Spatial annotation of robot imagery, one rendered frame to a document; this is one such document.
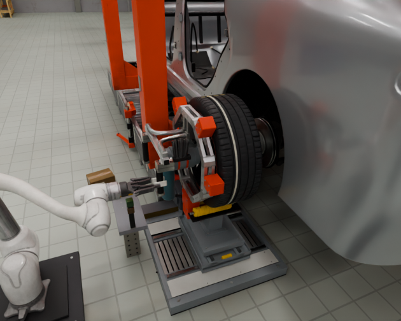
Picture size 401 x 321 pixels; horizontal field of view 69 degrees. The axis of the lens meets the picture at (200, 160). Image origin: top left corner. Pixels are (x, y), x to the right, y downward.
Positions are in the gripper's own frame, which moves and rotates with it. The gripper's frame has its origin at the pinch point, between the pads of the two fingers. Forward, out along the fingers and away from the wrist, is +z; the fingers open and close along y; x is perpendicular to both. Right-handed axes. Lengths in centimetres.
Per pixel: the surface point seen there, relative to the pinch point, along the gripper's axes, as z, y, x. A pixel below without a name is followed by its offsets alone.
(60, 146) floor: -66, -223, -83
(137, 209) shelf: -9.2, -26.5, -37.9
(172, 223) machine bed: 19, -44, -75
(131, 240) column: -15, -30, -67
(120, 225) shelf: -21.7, -16.2, -37.9
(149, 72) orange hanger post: 11, -60, 40
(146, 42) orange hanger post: 11, -60, 58
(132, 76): 31, -254, -15
